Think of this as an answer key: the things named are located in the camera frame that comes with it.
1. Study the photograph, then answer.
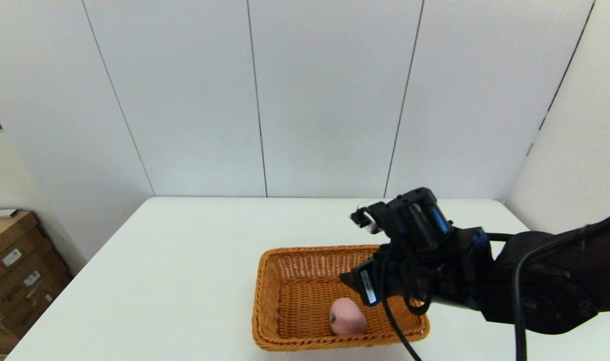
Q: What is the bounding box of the pink peach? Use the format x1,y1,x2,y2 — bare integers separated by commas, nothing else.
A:
329,297,368,336

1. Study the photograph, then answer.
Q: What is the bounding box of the orange wicker basket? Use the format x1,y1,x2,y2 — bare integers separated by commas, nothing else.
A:
251,244,431,351

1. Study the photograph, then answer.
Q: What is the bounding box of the thin black right gripper cable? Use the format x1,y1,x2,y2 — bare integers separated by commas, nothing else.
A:
379,246,433,361

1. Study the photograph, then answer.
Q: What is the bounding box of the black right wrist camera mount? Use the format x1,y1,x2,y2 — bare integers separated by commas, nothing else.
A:
350,188,454,251

